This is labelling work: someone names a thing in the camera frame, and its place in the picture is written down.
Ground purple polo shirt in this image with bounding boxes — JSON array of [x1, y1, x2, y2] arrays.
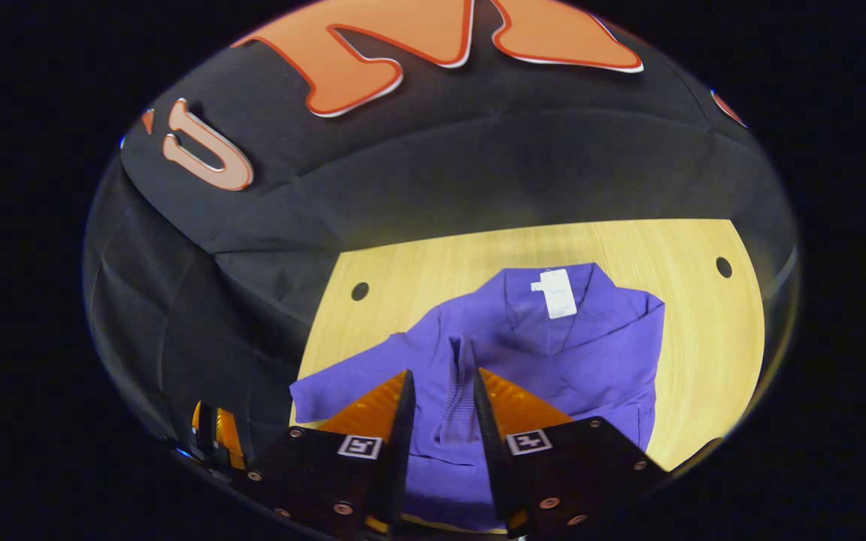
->
[[289, 263, 665, 533]]

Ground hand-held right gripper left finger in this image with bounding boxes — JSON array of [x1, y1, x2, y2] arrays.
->
[[234, 368, 416, 538]]

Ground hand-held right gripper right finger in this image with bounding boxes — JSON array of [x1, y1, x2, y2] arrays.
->
[[472, 367, 667, 538]]

